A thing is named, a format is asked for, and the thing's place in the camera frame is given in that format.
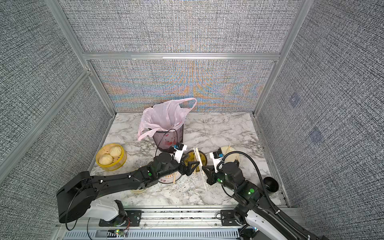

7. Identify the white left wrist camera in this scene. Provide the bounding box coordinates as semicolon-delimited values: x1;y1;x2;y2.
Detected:
174;143;187;163

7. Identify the cream small plate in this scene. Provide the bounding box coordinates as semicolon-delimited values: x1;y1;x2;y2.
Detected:
131;188;148;194

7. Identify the yellow dark patterned small plate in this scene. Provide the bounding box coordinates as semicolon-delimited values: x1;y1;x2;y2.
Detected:
186;151;208;166

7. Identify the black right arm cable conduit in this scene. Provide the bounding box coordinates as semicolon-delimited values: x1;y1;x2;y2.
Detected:
216;150;319;240

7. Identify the white steamed bun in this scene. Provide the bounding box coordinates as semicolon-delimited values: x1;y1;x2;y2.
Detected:
98;154;114;166
110;146;123;158

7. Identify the aluminium enclosure frame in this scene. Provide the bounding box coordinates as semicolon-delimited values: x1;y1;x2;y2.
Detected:
1;1;384;222

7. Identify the cream plate with black patch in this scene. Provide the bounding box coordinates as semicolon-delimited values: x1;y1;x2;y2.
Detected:
218;146;241;168

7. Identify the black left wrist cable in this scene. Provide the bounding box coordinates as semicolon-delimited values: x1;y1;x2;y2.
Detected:
154;128;179;158

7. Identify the white steamed bun lower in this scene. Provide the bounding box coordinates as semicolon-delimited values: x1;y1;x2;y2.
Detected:
98;154;114;166

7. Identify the white plate with orange sunburst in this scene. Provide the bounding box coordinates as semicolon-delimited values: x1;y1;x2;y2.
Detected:
159;172;182;184

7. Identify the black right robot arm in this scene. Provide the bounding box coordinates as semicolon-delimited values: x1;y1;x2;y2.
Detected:
202;162;327;240

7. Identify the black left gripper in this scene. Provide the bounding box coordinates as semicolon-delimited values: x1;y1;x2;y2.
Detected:
157;154;200;181

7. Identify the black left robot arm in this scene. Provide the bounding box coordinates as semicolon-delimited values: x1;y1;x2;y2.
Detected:
57;153;199;226

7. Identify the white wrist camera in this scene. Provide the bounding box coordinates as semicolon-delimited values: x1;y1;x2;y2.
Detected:
174;143;187;163
209;150;224;173

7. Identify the black mesh trash bin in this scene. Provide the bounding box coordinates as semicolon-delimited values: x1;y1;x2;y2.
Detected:
153;125;184;152

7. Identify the black round object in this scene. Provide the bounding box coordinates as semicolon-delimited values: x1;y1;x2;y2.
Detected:
263;177;280;194

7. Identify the yellow bamboo steamer basket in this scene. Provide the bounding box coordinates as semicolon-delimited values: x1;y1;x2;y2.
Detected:
95;144;127;172

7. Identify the white steamed bun upper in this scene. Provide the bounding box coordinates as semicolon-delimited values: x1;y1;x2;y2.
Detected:
110;146;123;158

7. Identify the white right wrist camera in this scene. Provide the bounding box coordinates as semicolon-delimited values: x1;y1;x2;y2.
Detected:
209;150;224;173

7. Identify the pink plastic bin bag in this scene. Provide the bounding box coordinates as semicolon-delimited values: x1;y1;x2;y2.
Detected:
137;98;198;142

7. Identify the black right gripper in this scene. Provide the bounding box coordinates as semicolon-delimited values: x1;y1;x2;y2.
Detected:
201;165;239;196

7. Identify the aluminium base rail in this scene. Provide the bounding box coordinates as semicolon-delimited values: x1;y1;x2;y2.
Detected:
50;205;307;240

